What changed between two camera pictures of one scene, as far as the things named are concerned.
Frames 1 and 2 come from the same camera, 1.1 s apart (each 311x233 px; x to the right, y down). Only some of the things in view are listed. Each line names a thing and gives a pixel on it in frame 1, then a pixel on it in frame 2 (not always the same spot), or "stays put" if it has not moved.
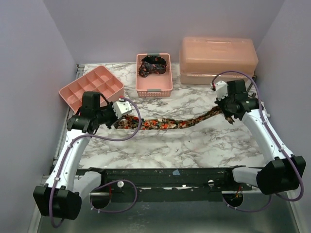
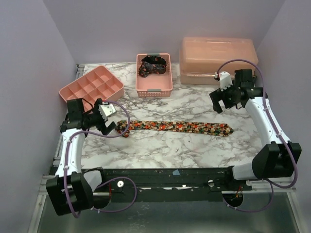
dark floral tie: [152, 64] stays put
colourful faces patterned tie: [130, 122] to [124, 127]
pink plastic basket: [154, 85] stays put
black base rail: [168, 184] stays put
